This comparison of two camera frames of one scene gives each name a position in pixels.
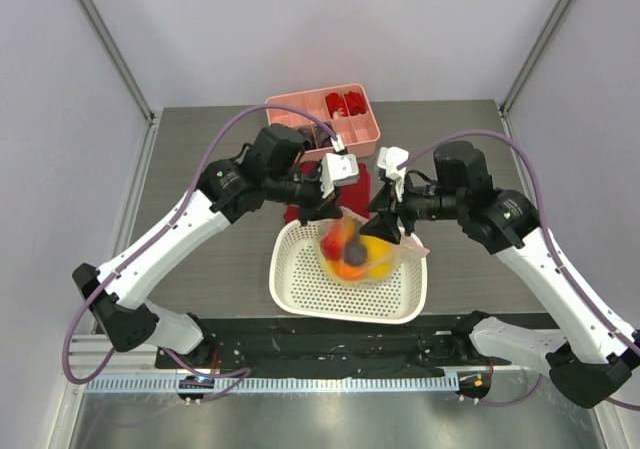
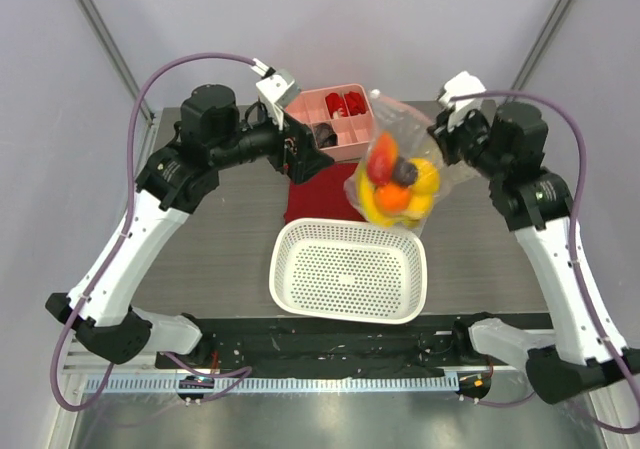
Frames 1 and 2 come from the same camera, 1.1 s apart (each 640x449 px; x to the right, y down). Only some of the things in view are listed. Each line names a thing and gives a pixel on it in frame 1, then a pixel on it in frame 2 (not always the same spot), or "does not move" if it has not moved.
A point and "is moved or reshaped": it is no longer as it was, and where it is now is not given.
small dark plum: (354, 253) is moved or reshaped
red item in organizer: (336, 103) does not move
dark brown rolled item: (318, 137) does not move
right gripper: (395, 207) → (447, 139)
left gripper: (321, 208) → (308, 159)
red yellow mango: (331, 244) → (382, 158)
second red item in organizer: (355, 103) does not move
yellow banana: (341, 280) is moved or reshaped
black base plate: (279, 345) does not move
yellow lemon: (379, 256) → (427, 176)
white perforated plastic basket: (300, 285) does not move
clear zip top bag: (350, 257) → (401, 170)
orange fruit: (347, 272) is moved or reshaped
